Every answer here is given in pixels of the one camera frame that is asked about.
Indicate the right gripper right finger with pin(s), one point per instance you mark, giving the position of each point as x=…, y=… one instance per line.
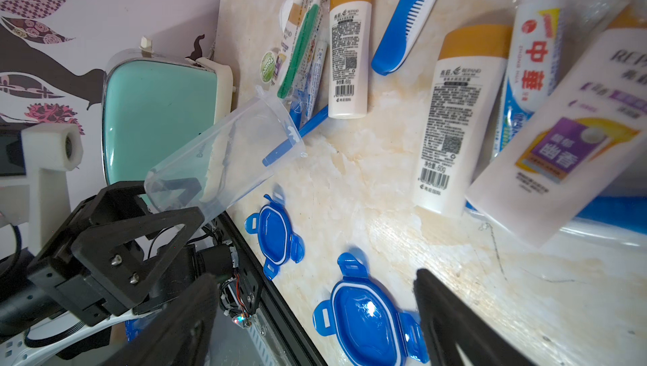
x=454, y=333

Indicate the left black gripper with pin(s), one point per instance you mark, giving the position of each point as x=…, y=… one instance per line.
x=94, y=267

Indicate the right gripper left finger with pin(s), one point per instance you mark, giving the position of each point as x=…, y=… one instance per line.
x=180, y=334

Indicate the detached blue lid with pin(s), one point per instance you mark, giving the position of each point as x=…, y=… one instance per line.
x=278, y=242
x=367, y=324

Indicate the blue lid toiletry container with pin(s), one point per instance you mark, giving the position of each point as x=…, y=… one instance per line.
x=227, y=161

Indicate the labelled toiletry bottle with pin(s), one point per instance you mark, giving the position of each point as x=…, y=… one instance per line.
x=467, y=80
x=590, y=130
x=350, y=22

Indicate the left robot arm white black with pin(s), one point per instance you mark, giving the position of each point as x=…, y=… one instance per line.
x=31, y=321

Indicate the mint green silver toaster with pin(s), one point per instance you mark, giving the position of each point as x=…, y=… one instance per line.
x=154, y=104

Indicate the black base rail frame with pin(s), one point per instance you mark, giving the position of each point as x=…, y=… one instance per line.
x=290, y=343

